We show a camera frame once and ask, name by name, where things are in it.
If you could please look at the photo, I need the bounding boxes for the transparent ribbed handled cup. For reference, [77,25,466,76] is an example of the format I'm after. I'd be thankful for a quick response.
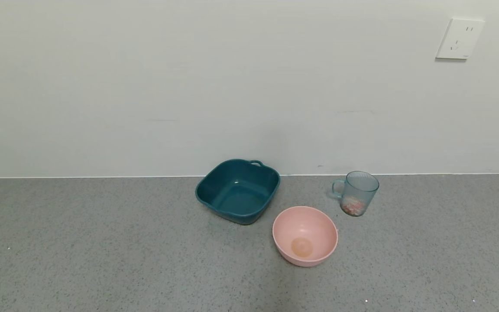
[332,171,380,217]

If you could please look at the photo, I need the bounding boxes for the pink solid pieces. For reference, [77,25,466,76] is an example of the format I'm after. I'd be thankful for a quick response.
[341,196,366,216]

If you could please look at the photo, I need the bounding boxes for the pink plastic bowl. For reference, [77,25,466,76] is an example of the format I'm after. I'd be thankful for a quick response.
[272,206,339,267]

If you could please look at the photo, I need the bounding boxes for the teal plastic square basin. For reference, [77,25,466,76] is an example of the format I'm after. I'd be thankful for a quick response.
[195,159,281,225]

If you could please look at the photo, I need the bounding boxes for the white wall socket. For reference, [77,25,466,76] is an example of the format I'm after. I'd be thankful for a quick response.
[435,18,485,60]

